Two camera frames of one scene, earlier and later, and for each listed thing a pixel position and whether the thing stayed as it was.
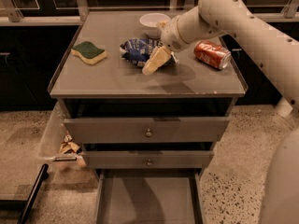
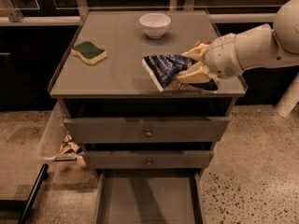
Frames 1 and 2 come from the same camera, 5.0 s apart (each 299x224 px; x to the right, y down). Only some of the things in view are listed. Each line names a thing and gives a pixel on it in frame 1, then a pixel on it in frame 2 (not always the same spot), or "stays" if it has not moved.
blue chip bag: x=139 y=50 → x=164 y=68
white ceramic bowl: x=149 y=23 stays
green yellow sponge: x=89 y=52 stays
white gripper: x=169 y=35 → x=221 y=59
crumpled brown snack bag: x=68 y=146 stays
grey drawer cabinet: x=139 y=110 stays
